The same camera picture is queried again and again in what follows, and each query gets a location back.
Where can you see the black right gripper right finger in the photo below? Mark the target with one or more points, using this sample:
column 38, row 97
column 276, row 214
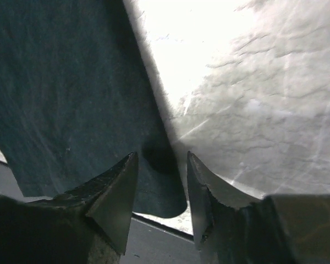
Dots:
column 230, row 226

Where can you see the black t shirt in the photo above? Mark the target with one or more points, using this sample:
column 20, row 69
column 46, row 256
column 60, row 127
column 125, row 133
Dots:
column 75, row 98

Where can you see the black base crossbar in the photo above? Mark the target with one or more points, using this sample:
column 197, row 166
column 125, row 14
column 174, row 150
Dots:
column 148, row 241

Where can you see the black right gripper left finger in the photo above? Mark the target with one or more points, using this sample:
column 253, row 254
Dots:
column 88, row 224

